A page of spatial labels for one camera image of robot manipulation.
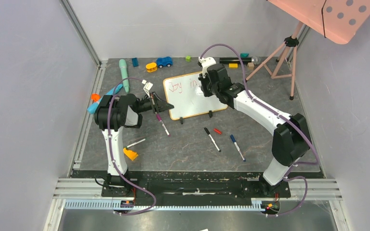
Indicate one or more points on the pink tripod stand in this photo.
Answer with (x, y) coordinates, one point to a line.
(289, 44)

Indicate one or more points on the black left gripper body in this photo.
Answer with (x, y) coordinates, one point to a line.
(145, 105)

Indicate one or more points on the beige wooden cube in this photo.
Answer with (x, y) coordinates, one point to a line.
(251, 66)

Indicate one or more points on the purple capped whiteboard marker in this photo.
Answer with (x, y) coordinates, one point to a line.
(163, 125)

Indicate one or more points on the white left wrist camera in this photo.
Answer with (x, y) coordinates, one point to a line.
(147, 87)

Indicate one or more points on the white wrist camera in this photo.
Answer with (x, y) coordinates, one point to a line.
(204, 63)
(147, 87)

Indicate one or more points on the blue capped whiteboard marker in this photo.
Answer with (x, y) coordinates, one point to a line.
(237, 147)

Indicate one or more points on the dark blue block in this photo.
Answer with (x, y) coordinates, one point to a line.
(135, 62)

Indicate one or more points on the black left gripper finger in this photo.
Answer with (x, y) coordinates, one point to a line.
(157, 109)
(158, 101)

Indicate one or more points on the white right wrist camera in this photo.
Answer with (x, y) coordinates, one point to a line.
(204, 63)

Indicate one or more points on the orange wedge block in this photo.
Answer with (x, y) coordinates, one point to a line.
(132, 155)

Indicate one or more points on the black cylinder tube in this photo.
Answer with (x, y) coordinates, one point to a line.
(233, 60)

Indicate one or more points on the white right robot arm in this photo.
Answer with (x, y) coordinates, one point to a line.
(291, 139)

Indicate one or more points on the pink perforated board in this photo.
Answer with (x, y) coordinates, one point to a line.
(336, 20)

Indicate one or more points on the blue toy car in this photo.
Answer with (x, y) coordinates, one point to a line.
(164, 62)

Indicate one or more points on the mint green toy tube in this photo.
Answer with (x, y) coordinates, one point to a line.
(124, 75)

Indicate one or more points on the orange toy piece left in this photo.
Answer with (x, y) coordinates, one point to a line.
(95, 97)

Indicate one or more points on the white comb cable duct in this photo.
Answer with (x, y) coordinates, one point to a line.
(119, 205)

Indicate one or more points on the white whiteboard orange frame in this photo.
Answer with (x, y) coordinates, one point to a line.
(185, 94)

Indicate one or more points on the black capped whiteboard marker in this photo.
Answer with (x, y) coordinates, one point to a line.
(212, 139)

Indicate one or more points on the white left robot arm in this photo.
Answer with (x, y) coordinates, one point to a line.
(112, 115)

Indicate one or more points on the teal block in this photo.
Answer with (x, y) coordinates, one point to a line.
(244, 55)

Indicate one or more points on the yellow oval toy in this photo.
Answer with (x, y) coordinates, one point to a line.
(151, 67)

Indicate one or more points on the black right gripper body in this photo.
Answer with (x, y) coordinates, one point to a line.
(206, 84)

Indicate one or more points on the light blue toy tube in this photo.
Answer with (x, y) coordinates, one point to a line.
(92, 108)

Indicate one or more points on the green capped whiteboard marker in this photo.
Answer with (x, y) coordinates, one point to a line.
(132, 144)

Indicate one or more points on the clear plastic ball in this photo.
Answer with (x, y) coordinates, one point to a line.
(256, 60)

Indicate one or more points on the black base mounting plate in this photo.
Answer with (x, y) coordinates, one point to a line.
(189, 187)

